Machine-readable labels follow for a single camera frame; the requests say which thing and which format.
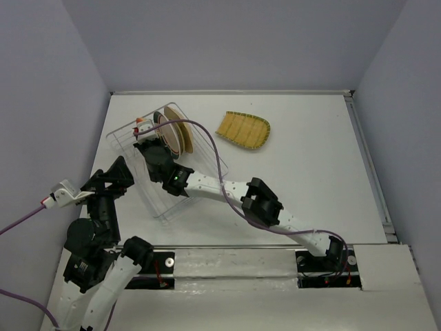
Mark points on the white plate green red rim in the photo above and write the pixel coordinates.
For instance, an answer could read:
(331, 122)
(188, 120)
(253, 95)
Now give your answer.
(168, 135)

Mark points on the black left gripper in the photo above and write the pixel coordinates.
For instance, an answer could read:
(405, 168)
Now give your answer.
(119, 172)

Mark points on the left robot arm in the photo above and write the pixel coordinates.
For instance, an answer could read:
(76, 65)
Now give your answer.
(95, 275)

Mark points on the large cream bird plate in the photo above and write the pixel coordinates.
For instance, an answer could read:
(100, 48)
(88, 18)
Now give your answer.
(186, 131)

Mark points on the small cream floral plate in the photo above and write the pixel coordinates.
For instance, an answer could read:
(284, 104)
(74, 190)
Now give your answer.
(181, 138)

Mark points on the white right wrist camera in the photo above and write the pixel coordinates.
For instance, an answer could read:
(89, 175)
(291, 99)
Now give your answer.
(145, 131)

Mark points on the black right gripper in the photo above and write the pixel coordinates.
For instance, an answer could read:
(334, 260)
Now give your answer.
(140, 146)

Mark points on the woven bamboo tray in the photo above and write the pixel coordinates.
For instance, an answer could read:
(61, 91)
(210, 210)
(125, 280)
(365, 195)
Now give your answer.
(245, 130)

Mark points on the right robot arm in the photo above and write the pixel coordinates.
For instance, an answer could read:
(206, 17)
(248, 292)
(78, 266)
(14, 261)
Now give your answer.
(252, 200)

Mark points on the white wire dish rack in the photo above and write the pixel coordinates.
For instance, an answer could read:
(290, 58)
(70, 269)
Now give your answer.
(158, 202)

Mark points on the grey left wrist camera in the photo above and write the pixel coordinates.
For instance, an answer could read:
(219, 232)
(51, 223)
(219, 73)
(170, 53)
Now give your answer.
(65, 193)

